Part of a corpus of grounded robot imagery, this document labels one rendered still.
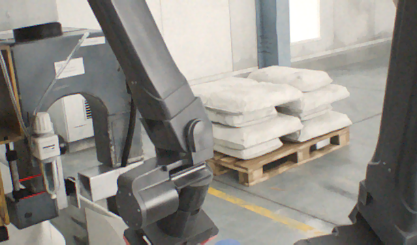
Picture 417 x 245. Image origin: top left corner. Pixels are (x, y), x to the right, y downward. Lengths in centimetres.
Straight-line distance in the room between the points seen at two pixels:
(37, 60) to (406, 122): 72
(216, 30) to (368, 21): 308
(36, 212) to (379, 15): 828
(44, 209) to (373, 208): 68
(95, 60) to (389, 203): 70
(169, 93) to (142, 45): 7
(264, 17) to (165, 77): 631
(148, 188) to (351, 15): 787
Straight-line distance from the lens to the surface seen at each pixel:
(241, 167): 375
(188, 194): 70
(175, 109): 66
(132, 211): 67
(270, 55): 695
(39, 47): 99
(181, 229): 75
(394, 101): 40
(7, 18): 91
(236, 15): 670
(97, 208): 178
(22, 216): 103
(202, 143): 67
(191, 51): 626
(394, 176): 44
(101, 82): 105
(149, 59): 65
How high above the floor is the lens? 142
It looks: 15 degrees down
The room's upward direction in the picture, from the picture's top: 4 degrees counter-clockwise
